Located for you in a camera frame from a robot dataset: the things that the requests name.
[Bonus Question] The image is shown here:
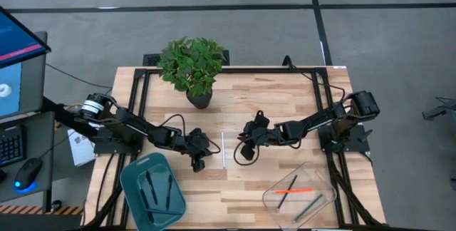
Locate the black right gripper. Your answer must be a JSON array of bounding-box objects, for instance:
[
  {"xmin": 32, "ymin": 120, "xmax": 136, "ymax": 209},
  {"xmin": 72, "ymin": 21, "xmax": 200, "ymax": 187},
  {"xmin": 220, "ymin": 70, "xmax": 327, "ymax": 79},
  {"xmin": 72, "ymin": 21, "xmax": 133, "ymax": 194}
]
[{"xmin": 237, "ymin": 111, "xmax": 282, "ymax": 161}]

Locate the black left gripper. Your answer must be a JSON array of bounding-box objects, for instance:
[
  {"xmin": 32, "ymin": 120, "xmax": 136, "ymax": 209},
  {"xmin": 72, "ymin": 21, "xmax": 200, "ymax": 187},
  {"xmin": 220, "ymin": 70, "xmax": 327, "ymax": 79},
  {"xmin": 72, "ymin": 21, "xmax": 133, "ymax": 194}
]
[{"xmin": 180, "ymin": 127, "xmax": 214, "ymax": 173}]

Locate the white pencil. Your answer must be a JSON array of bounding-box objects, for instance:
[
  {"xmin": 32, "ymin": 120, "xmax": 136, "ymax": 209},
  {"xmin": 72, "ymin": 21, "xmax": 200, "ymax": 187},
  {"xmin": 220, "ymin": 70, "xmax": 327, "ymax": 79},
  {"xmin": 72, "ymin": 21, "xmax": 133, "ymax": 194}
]
[{"xmin": 220, "ymin": 130, "xmax": 227, "ymax": 170}]

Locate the black pen with rubber grip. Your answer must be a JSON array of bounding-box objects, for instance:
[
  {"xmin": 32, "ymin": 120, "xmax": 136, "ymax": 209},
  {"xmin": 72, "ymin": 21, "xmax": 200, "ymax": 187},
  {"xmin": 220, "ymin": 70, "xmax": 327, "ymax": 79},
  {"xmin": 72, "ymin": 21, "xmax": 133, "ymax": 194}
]
[{"xmin": 165, "ymin": 175, "xmax": 173, "ymax": 212}]

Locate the orange pencil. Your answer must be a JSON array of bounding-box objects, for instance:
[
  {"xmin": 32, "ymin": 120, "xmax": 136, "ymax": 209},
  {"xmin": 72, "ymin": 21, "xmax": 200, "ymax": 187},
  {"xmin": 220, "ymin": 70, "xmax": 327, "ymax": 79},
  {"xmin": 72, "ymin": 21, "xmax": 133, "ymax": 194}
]
[{"xmin": 273, "ymin": 188, "xmax": 315, "ymax": 195}]

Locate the dark grey pencil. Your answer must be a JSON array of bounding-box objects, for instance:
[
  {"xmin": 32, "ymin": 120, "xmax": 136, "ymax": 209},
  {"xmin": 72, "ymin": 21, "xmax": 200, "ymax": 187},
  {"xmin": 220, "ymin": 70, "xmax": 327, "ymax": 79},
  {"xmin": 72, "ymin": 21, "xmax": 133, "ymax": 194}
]
[{"xmin": 276, "ymin": 174, "xmax": 299, "ymax": 213}]

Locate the blue pen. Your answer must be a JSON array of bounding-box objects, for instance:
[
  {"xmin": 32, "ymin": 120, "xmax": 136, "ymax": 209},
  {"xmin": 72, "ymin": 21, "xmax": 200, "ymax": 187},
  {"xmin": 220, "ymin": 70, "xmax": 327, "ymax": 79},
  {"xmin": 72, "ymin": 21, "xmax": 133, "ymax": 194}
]
[{"xmin": 145, "ymin": 208, "xmax": 182, "ymax": 216}]

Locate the black plant pot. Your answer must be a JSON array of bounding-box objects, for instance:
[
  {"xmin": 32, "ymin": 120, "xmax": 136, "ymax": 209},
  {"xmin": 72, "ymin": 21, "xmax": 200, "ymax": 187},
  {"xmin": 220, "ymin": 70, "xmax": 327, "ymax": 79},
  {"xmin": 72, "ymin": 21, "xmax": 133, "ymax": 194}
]
[{"xmin": 185, "ymin": 90, "xmax": 214, "ymax": 110}]

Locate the clear plastic bin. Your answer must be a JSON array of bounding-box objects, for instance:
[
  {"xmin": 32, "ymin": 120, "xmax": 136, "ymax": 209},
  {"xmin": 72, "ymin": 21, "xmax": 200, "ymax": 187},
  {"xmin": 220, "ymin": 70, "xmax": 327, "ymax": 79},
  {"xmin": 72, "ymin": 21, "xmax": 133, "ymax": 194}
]
[{"xmin": 261, "ymin": 161, "xmax": 338, "ymax": 230}]

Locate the green leafy plant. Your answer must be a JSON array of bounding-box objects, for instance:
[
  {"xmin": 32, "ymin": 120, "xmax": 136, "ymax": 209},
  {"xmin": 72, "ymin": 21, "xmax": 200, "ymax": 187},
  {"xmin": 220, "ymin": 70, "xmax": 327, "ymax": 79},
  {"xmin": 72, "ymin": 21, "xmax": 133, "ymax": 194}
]
[{"xmin": 157, "ymin": 36, "xmax": 227, "ymax": 96}]

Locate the teal plastic bin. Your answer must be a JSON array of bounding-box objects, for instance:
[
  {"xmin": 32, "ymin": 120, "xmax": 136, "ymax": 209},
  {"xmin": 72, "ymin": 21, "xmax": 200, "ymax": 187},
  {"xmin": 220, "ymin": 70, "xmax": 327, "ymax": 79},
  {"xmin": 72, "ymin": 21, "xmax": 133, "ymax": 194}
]
[{"xmin": 119, "ymin": 151, "xmax": 187, "ymax": 231}]

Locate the white paper booklet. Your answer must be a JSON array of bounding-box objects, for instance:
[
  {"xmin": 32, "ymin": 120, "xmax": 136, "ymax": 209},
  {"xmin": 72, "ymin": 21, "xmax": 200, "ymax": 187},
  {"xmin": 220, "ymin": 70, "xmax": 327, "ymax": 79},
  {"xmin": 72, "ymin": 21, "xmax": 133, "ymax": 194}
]
[{"xmin": 66, "ymin": 128, "xmax": 96, "ymax": 168}]

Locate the grey computer desk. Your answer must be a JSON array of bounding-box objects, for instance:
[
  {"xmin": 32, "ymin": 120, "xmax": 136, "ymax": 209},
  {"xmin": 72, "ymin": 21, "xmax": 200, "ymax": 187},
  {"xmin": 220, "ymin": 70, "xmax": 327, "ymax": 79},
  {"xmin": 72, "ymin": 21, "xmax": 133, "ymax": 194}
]
[{"xmin": 0, "ymin": 97, "xmax": 57, "ymax": 203}]

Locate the black computer mouse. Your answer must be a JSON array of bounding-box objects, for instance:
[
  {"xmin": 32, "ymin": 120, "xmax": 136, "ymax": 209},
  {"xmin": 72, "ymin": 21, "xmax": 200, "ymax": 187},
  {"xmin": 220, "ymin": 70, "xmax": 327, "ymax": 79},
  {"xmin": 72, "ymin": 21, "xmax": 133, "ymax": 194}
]
[{"xmin": 13, "ymin": 157, "xmax": 43, "ymax": 193}]

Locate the grey framed monitor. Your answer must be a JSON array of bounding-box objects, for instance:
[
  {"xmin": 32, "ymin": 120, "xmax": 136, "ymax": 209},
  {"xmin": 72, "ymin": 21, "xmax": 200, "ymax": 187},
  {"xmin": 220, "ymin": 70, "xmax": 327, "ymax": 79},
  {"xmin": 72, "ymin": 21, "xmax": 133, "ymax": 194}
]
[{"xmin": 0, "ymin": 31, "xmax": 48, "ymax": 120}]

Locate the yellow black hazard strip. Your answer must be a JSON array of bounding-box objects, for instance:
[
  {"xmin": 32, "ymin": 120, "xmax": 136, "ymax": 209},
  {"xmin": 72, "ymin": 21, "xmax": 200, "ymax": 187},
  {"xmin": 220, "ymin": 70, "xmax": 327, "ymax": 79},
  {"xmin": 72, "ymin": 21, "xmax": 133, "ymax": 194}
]
[{"xmin": 0, "ymin": 205, "xmax": 85, "ymax": 215}]

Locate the black keyboard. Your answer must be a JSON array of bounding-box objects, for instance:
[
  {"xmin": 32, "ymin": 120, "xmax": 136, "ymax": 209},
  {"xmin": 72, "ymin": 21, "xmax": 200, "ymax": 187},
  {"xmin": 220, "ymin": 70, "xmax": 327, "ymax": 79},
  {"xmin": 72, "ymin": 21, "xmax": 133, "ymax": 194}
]
[{"xmin": 0, "ymin": 124, "xmax": 25, "ymax": 168}]

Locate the monitor with blue screen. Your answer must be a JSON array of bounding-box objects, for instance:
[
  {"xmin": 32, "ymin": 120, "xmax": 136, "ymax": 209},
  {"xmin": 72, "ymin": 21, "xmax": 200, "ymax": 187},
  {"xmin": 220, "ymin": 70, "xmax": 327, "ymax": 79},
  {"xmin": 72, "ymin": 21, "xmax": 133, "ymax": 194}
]
[{"xmin": 0, "ymin": 5, "xmax": 52, "ymax": 70}]

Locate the black table frame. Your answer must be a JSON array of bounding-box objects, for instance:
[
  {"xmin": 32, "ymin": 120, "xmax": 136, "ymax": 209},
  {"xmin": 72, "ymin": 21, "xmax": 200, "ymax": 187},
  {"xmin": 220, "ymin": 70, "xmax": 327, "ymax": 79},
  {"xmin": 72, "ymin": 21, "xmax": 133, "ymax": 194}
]
[{"xmin": 83, "ymin": 66, "xmax": 388, "ymax": 231}]

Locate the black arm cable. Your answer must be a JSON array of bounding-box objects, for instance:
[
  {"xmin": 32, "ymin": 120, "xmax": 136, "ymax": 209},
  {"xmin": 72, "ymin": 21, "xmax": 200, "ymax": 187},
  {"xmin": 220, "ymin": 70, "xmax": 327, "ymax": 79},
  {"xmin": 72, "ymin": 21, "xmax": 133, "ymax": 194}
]
[{"xmin": 283, "ymin": 55, "xmax": 352, "ymax": 98}]

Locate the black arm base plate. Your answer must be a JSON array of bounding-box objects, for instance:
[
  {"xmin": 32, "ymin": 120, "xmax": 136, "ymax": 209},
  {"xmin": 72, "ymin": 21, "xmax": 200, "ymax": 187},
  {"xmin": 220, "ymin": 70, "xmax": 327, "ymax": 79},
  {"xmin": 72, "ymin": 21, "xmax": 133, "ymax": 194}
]
[
  {"xmin": 93, "ymin": 127, "xmax": 143, "ymax": 155},
  {"xmin": 318, "ymin": 123, "xmax": 371, "ymax": 153}
]

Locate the black stand with cables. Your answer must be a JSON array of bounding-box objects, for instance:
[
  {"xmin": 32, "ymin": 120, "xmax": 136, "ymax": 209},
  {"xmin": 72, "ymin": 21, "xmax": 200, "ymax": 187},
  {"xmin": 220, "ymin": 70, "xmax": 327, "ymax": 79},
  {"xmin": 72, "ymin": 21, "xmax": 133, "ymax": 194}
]
[{"xmin": 422, "ymin": 96, "xmax": 456, "ymax": 121}]

